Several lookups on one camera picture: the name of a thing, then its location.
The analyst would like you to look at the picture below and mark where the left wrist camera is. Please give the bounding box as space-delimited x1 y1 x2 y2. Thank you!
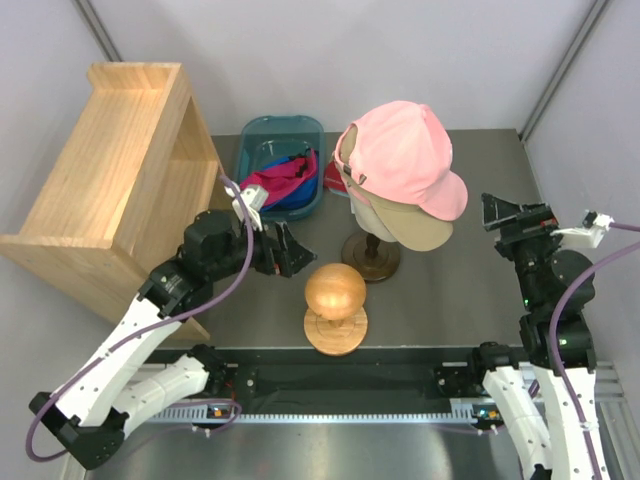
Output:
225 182 268 232

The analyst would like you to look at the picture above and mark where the teal plastic bin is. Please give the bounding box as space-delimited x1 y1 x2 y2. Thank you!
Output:
233 115 326 221

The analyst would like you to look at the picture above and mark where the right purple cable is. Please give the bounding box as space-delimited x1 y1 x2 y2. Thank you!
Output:
499 222 640 480

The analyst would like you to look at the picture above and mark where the grey cable duct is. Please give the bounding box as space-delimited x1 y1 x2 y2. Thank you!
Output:
150 404 502 425

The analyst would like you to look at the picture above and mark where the aluminium corner post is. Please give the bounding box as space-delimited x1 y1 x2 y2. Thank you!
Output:
72 0 123 62
518 0 613 144

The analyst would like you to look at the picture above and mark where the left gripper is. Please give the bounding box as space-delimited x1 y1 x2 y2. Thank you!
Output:
208 214 318 282

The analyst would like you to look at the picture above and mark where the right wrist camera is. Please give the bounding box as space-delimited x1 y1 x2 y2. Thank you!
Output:
550 211 614 249

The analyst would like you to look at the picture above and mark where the dark wooden stand base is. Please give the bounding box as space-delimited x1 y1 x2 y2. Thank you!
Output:
341 231 400 283

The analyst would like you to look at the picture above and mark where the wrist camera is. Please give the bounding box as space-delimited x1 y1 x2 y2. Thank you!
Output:
550 211 614 249
225 182 268 232

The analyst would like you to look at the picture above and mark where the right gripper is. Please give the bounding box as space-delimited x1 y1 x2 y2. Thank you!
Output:
479 191 565 310

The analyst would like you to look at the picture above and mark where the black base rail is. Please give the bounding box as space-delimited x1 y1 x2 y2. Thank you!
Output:
169 362 506 401

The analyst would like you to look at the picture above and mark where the khaki cap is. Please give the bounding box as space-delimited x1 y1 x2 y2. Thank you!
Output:
332 124 454 252

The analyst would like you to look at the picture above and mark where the blue cap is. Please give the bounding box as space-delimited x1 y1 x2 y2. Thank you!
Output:
261 157 318 212

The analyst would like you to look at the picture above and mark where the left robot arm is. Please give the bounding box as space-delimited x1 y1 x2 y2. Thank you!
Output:
29 210 316 470

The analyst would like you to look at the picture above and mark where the cream mannequin head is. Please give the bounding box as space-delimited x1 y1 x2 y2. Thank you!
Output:
351 200 397 243

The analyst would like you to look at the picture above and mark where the magenta cap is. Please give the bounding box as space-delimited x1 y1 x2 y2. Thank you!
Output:
240 149 318 205

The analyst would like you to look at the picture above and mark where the round wooden hat stand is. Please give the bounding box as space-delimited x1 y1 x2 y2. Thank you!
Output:
303 263 368 357

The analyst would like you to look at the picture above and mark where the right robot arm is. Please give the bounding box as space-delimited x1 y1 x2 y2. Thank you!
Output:
466 193 613 479

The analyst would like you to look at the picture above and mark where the wooden shelf box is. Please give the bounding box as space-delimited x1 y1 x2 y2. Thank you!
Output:
1 62 230 322

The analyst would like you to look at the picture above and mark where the pink cap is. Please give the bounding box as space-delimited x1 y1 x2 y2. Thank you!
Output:
334 100 468 222
334 160 381 206

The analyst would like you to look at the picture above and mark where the left aluminium corner post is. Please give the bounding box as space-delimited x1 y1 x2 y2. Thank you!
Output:
72 0 123 62

